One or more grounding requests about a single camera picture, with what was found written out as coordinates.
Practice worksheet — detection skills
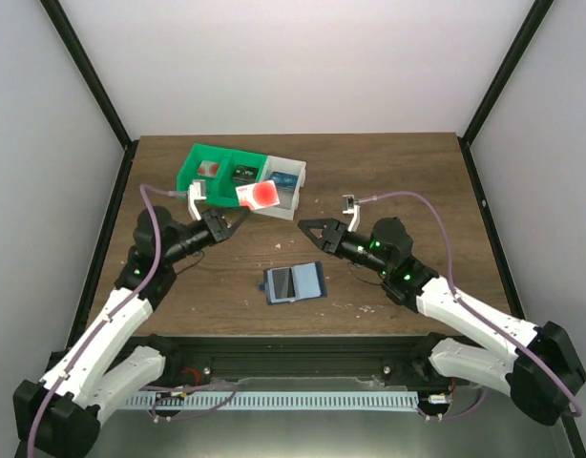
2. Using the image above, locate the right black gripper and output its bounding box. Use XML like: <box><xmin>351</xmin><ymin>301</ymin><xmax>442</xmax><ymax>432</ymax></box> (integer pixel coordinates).
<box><xmin>298</xmin><ymin>219</ymin><xmax>391</xmax><ymax>277</ymax></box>

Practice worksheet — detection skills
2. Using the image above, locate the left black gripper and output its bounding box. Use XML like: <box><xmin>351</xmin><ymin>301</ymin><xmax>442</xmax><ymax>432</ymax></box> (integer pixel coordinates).
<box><xmin>164</xmin><ymin>207</ymin><xmax>251</xmax><ymax>265</ymax></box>

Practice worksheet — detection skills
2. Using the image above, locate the red white credit card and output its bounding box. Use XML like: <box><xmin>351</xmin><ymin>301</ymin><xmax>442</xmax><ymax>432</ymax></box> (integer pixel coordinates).
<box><xmin>236</xmin><ymin>180</ymin><xmax>280</xmax><ymax>211</ymax></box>

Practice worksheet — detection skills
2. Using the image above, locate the green bin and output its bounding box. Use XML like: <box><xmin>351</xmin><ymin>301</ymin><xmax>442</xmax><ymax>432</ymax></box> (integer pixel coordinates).
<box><xmin>176</xmin><ymin>143</ymin><xmax>232</xmax><ymax>207</ymax></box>
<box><xmin>206</xmin><ymin>147</ymin><xmax>267</xmax><ymax>207</ymax></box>

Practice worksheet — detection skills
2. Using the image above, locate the blue card holder wallet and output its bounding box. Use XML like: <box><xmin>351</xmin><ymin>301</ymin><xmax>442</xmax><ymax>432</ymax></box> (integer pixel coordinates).
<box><xmin>259</xmin><ymin>261</ymin><xmax>327</xmax><ymax>305</ymax></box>

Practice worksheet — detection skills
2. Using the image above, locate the white translucent bin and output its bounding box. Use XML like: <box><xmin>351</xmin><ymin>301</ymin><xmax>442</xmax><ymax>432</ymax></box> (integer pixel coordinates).
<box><xmin>257</xmin><ymin>156</ymin><xmax>306</xmax><ymax>220</ymax></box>

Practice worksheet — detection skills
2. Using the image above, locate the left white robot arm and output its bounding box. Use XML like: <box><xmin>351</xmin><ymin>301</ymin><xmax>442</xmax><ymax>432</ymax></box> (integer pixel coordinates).
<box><xmin>12</xmin><ymin>206</ymin><xmax>250</xmax><ymax>457</ymax></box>

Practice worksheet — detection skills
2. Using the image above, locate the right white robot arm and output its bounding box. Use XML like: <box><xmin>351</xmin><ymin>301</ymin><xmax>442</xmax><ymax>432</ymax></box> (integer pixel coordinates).
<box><xmin>298</xmin><ymin>218</ymin><xmax>586</xmax><ymax>426</ymax></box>

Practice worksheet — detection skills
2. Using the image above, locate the black card stack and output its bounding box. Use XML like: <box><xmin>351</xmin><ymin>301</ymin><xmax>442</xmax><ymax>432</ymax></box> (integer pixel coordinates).
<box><xmin>231</xmin><ymin>165</ymin><xmax>259</xmax><ymax>184</ymax></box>

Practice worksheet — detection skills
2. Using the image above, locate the red white card stack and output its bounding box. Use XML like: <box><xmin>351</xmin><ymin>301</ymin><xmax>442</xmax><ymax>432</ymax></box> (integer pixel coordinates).
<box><xmin>197</xmin><ymin>160</ymin><xmax>220</xmax><ymax>178</ymax></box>

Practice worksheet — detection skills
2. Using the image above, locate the blue card stack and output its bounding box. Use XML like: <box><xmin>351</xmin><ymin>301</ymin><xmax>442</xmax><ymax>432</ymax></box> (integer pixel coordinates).
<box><xmin>269</xmin><ymin>172</ymin><xmax>299</xmax><ymax>192</ymax></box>

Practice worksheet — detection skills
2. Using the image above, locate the grey credit card in sleeve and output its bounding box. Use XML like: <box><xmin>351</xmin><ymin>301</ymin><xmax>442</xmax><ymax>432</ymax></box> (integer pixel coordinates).
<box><xmin>271</xmin><ymin>267</ymin><xmax>296</xmax><ymax>300</ymax></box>

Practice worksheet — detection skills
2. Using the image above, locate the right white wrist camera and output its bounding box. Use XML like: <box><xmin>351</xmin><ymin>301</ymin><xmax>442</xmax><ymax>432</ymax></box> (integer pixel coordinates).
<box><xmin>343</xmin><ymin>195</ymin><xmax>360</xmax><ymax>232</ymax></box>

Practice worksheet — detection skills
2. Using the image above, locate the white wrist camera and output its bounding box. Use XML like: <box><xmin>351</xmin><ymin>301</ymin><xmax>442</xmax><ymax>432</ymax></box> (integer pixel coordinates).
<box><xmin>343</xmin><ymin>195</ymin><xmax>360</xmax><ymax>232</ymax></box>
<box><xmin>187</xmin><ymin>179</ymin><xmax>207</xmax><ymax>221</ymax></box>

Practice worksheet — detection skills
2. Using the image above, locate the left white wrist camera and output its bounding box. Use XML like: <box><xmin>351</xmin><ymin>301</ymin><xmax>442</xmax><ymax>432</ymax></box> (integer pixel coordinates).
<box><xmin>187</xmin><ymin>179</ymin><xmax>207</xmax><ymax>221</ymax></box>

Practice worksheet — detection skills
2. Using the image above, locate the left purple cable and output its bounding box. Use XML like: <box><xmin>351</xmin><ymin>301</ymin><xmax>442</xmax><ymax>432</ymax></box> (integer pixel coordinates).
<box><xmin>28</xmin><ymin>184</ymin><xmax>192</xmax><ymax>454</ymax></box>

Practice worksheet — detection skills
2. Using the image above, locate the purple cable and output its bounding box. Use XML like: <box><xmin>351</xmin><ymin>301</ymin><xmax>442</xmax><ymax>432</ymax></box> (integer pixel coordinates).
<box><xmin>357</xmin><ymin>191</ymin><xmax>584</xmax><ymax>419</ymax></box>
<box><xmin>28</xmin><ymin>184</ymin><xmax>192</xmax><ymax>454</ymax></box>

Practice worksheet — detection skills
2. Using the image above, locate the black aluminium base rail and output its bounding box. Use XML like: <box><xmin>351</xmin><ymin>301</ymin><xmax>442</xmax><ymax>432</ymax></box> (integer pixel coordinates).
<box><xmin>106</xmin><ymin>335</ymin><xmax>490</xmax><ymax>383</ymax></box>

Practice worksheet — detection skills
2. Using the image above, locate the light blue slotted cable duct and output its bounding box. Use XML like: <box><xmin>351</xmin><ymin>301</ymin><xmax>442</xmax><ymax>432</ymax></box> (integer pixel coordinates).
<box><xmin>122</xmin><ymin>391</ymin><xmax>419</xmax><ymax>412</ymax></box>

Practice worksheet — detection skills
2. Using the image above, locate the left black frame post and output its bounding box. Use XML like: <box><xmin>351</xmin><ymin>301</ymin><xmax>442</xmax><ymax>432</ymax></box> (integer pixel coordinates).
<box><xmin>38</xmin><ymin>0</ymin><xmax>134</xmax><ymax>149</ymax></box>

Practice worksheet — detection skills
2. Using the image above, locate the black frame post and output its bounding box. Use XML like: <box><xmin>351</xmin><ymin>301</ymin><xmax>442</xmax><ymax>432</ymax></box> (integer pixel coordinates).
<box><xmin>462</xmin><ymin>0</ymin><xmax>555</xmax><ymax>144</ymax></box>
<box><xmin>38</xmin><ymin>0</ymin><xmax>134</xmax><ymax>149</ymax></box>

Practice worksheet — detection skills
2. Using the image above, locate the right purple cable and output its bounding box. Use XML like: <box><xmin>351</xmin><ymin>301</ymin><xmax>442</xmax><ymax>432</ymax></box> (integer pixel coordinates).
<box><xmin>357</xmin><ymin>191</ymin><xmax>584</xmax><ymax>419</ymax></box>

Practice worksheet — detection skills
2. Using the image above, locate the right black frame post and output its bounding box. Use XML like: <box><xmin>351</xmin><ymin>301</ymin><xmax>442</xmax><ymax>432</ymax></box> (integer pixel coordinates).
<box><xmin>462</xmin><ymin>0</ymin><xmax>555</xmax><ymax>144</ymax></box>

